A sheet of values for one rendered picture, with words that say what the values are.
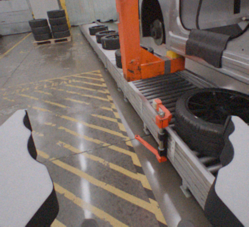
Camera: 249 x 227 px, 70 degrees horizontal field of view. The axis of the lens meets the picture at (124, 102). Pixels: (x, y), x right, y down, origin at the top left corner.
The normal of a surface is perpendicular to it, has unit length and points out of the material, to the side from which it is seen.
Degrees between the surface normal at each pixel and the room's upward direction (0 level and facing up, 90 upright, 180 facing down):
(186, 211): 0
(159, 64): 90
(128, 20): 90
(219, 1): 87
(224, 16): 52
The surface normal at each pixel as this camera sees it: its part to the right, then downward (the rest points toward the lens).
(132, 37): 0.29, 0.47
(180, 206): -0.09, -0.85
